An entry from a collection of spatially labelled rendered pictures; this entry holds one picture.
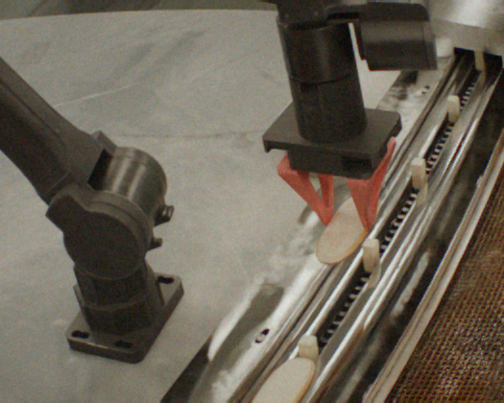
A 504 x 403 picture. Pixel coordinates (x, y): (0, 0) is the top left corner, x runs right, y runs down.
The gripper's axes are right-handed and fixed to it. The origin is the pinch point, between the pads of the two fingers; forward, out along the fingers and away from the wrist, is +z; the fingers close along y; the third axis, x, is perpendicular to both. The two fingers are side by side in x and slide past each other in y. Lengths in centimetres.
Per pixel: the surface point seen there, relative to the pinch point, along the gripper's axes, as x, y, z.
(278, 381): 13.4, 1.4, 7.9
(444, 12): -46.9, 5.4, 2.2
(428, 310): 4.5, -9.1, 5.2
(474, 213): -9.8, -8.9, 5.3
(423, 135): -27.3, 3.3, 9.1
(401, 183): -17.7, 2.6, 9.1
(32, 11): -207, 236, 88
